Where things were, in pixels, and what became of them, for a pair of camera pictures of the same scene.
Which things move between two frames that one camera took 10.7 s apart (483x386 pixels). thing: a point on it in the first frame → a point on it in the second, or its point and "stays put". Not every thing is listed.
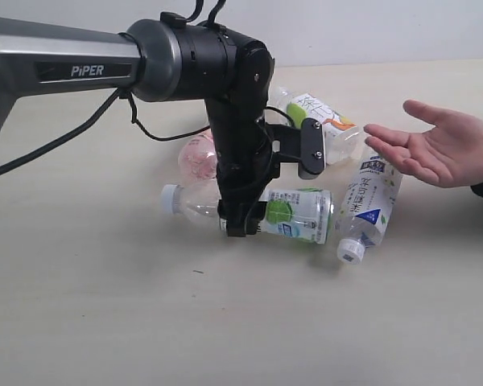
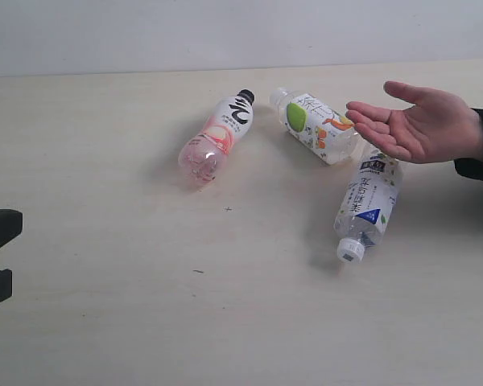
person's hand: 459,151 → 438,128
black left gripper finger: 235,215 → 0,226
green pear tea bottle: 341,137 stays put
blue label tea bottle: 368,206 stays put
